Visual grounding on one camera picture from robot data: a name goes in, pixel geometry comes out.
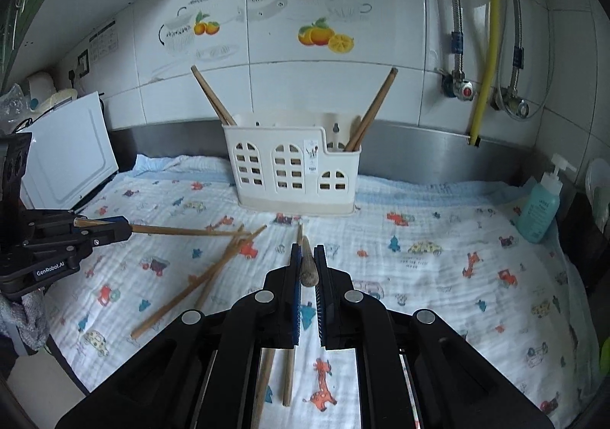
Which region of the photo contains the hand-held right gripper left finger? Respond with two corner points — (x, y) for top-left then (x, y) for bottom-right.
(55, 243), (302, 429)

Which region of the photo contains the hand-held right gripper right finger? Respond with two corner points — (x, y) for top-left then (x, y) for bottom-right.
(312, 244), (556, 429)

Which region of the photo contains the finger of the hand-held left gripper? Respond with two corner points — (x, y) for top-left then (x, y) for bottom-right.
(71, 222), (133, 249)
(29, 208), (130, 226)

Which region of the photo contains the white plastic utensil basket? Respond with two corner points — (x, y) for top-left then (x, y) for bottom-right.
(222, 111), (361, 216)

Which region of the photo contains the person's left forearm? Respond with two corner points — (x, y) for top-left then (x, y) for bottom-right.
(0, 288), (51, 356)

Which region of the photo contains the white cartoon printed cloth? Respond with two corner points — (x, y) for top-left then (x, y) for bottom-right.
(45, 153), (601, 429)

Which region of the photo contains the beige round lid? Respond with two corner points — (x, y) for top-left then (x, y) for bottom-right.
(32, 88), (80, 118)

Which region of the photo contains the clear plastic bag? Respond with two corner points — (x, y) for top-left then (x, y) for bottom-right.
(0, 83), (30, 125)

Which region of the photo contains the white round appliance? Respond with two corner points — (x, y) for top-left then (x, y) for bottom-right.
(26, 71), (58, 99)

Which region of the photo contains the teal pump soap bottle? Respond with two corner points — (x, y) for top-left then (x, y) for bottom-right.
(516, 153), (579, 244)

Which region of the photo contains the metal valve with red knob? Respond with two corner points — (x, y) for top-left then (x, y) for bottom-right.
(440, 71), (477, 102)

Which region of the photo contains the dark utensil holder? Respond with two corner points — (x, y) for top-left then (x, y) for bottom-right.
(557, 191), (610, 299)

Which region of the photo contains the metal water valve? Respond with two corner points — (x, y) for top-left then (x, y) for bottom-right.
(493, 88), (530, 121)

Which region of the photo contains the white plastic spatula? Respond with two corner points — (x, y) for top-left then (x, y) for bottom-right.
(586, 157), (610, 221)

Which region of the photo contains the white wall label sticker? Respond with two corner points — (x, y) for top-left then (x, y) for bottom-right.
(89, 19), (119, 61)

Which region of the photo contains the green wall cabinet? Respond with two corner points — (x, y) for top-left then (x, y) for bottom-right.
(0, 0), (197, 92)

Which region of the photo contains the yellow gas hose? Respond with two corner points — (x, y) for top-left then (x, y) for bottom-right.
(469, 0), (506, 148)

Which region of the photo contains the braided metal hose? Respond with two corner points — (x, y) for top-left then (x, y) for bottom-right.
(504, 0), (526, 92)
(440, 0), (466, 78)

